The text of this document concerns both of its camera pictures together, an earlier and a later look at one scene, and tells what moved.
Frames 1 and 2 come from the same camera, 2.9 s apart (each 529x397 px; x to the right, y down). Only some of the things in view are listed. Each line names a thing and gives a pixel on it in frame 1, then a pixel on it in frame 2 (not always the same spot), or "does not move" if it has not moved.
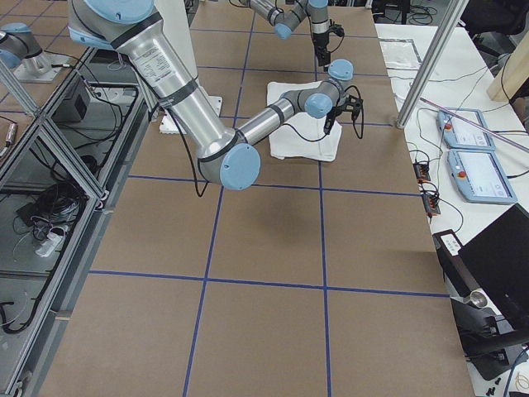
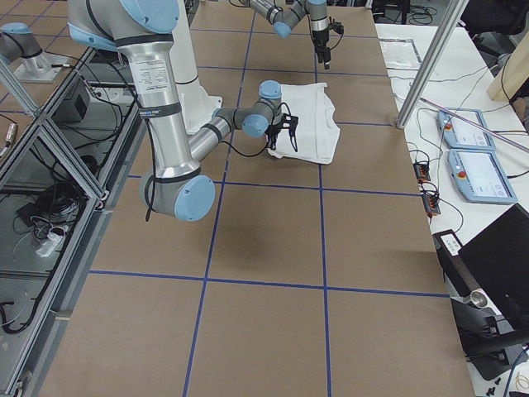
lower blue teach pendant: (480, 177) does not move
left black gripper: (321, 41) does not move
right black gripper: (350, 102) to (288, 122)
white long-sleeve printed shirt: (302, 137) does not move
